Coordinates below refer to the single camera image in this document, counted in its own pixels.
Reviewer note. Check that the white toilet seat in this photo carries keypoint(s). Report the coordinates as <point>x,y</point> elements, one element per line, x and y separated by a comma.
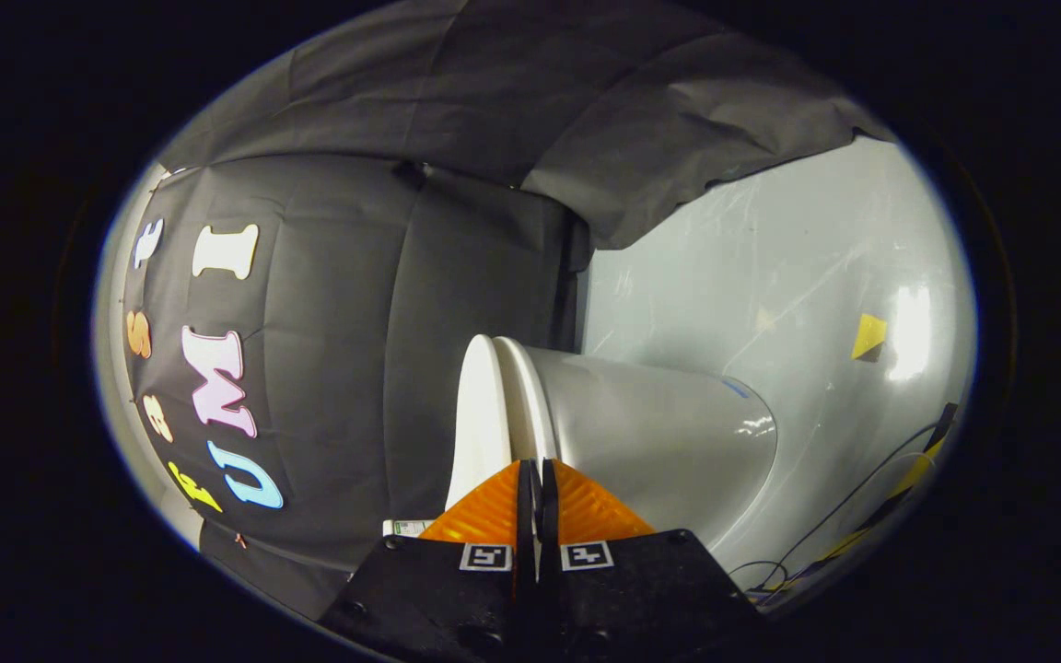
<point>526,405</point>

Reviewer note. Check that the yellow floor tape piece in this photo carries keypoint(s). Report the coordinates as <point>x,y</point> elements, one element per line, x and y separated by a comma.
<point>869,334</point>

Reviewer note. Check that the yellow black floor strip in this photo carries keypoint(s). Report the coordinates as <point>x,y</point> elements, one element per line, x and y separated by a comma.
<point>908,479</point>

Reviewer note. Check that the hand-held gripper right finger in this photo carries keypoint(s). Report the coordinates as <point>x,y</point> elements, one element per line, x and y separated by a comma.
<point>632,589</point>

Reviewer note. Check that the black backdrop cloth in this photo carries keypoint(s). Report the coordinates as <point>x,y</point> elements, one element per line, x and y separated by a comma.
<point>383,304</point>

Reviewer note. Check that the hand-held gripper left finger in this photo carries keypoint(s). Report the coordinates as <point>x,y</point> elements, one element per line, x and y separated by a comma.
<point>438,589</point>

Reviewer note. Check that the white toilet bowl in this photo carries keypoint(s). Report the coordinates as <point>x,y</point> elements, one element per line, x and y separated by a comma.
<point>659,433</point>

